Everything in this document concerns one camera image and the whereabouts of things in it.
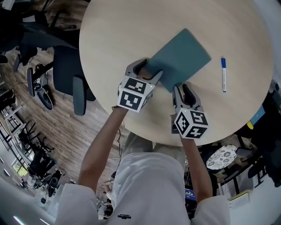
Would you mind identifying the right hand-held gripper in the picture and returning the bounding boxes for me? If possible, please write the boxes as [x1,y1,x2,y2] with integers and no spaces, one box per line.
[170,83,209,140]

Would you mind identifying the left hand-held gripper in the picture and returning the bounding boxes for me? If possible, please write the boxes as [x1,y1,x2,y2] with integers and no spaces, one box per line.
[117,58,164,114]

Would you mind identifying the teal notebook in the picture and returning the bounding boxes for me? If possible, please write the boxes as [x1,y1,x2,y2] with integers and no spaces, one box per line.
[145,28,212,94]

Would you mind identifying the blue and white marker pen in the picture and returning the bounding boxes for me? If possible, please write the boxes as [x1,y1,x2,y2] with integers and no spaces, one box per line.
[220,57,227,93]

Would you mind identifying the person's left forearm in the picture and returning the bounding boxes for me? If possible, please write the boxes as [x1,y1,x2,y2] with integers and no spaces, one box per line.
[77,106,129,192]

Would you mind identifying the person's right forearm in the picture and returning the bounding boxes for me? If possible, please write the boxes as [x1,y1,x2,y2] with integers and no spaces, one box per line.
[180,138,215,202]

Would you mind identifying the round wooden desk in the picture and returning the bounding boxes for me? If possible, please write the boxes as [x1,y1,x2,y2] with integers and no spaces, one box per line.
[79,0,274,147]

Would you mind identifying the person's khaki trousers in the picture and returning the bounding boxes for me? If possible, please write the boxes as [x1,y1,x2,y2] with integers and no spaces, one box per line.
[121,131,184,159]

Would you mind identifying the floral cushion stool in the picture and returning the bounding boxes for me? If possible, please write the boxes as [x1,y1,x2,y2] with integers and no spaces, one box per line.
[205,144,238,171]

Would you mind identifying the black office chair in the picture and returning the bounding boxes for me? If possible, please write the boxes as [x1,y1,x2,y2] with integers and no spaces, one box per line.
[53,45,97,116]

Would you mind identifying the blue lit screen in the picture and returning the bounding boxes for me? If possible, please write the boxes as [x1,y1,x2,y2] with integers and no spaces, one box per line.
[185,188,198,201]

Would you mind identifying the person's white shirt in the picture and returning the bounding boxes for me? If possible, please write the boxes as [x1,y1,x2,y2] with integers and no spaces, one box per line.
[54,152,231,225]

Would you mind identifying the grey sneaker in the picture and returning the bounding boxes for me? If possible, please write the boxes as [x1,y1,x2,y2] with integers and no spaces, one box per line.
[36,86,54,111]

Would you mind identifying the white cardboard box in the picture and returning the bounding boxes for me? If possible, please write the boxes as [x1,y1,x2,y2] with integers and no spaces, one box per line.
[227,189,251,210]

